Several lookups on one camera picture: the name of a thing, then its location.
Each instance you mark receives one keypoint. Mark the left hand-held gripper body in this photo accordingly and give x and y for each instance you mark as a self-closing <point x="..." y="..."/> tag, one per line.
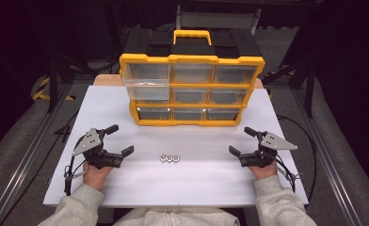
<point x="90" y="141"/>

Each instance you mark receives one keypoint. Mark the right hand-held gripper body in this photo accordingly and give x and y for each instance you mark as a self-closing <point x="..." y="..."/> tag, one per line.
<point x="275" y="142"/>

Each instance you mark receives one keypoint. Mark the silver metal nut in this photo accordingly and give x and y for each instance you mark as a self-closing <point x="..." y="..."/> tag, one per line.
<point x="169" y="158"/>
<point x="175" y="158"/>
<point x="163" y="158"/>

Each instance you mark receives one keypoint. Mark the clear plastic organizer drawer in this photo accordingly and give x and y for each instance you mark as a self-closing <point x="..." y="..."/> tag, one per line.
<point x="146" y="75"/>

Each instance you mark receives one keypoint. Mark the yellow black parts organizer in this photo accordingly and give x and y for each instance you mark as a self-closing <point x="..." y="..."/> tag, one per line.
<point x="192" y="59"/>

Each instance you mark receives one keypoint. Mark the person's right hand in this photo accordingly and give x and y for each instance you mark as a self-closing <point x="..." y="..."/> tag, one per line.
<point x="264" y="172"/>

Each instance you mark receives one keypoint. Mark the person's left hand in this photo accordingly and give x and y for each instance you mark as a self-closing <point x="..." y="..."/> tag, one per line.
<point x="94" y="175"/>

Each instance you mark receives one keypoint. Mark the white foam board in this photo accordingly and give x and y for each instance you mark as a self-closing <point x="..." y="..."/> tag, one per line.
<point x="185" y="182"/>

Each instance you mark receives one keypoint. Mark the black metal stand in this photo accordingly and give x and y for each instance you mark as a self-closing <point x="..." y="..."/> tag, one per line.
<point x="309" y="91"/>
<point x="52" y="88"/>

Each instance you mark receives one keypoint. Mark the grid of small clear drawers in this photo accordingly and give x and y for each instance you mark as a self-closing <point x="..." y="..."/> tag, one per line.
<point x="192" y="73"/>

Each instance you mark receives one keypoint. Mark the person's torso in grey hoodie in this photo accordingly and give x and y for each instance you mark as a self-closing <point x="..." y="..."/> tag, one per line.
<point x="176" y="218"/>

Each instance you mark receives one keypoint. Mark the aluminium floor rail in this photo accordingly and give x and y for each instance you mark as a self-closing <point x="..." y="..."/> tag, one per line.
<point x="25" y="160"/>
<point x="327" y="163"/>

